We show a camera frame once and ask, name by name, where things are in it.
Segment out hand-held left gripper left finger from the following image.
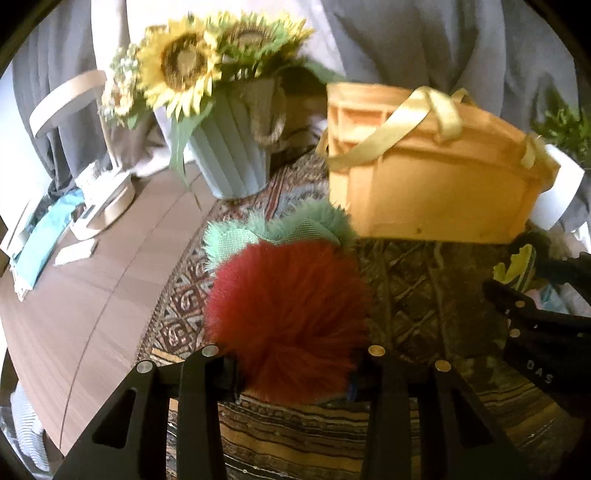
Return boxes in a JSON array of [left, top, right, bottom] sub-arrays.
[[53, 345, 242, 480]]

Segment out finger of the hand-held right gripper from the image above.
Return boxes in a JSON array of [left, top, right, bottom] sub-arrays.
[[482, 278, 591, 326], [536, 251, 591, 289]]

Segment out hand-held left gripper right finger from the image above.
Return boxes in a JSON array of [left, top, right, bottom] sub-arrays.
[[350, 344, 533, 480]]

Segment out red fluffy plush green leaves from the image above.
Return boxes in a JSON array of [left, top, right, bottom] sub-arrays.
[[202, 198, 373, 406]]

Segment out orange plastic crate yellow ribbons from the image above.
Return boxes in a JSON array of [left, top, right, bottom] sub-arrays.
[[316, 82, 561, 245]]

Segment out white plant pot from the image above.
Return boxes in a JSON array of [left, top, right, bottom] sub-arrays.
[[530, 143, 588, 232]]

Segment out patterned oriental rug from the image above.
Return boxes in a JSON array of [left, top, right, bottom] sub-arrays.
[[136, 148, 583, 480]]

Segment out striped cloth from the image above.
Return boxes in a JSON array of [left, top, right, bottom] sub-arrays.
[[8, 387, 52, 472]]

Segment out white remote control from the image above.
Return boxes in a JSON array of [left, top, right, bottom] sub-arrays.
[[54, 240, 100, 267]]

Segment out light blue cloth pouch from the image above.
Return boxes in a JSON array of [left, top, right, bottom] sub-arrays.
[[13, 191, 85, 288]]

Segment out ribbed pale green vase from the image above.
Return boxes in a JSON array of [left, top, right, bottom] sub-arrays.
[[172, 83, 274, 200]]

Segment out stack of white papers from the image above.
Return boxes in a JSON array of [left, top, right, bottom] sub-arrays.
[[0, 196, 44, 303]]

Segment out brown jute bag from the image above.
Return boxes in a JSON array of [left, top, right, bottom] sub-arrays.
[[242, 76, 291, 147]]

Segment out white round desk lamp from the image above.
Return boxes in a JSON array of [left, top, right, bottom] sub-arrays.
[[28, 69, 137, 241]]

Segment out artificial sunflower bouquet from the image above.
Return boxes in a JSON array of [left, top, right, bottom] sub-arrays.
[[98, 11, 345, 190]]

